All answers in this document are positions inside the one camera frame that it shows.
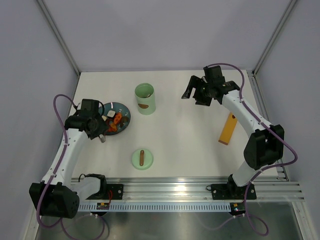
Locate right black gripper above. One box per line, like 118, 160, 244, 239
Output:
181, 75, 213, 107

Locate metal tongs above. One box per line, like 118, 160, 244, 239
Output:
98, 134, 106, 143

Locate green cylindrical lunch container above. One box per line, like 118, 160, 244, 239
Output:
134, 83, 156, 115

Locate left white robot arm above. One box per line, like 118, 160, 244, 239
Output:
29, 99, 108, 221

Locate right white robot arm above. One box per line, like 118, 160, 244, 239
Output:
182, 65, 285, 200

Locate orange rectangular box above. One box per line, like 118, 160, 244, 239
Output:
218, 112, 238, 146

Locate toy white cheese cube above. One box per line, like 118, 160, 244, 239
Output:
106, 110, 116, 118

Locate dark teal plate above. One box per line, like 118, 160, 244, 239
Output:
98, 101, 131, 136

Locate toy orange carrot piece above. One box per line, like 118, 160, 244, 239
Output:
113, 112, 122, 125

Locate toy brown mushroom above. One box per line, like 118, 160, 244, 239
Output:
119, 116, 129, 128

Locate green round lid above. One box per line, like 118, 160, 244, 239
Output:
131, 148, 154, 171

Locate right aluminium frame post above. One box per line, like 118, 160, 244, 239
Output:
252, 0, 300, 77

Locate aluminium frame post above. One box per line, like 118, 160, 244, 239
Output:
35, 0, 81, 78
252, 0, 300, 77

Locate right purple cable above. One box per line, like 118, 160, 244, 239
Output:
199, 62, 299, 236

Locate purple cable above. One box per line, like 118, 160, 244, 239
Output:
199, 62, 299, 236
36, 94, 111, 238

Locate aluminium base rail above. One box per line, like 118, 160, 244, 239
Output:
69, 176, 306, 203

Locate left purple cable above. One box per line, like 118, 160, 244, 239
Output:
36, 94, 111, 238

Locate white slotted cable duct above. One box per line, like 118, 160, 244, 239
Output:
78, 202, 231, 213

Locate left aluminium frame post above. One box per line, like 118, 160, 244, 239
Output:
35, 0, 81, 78

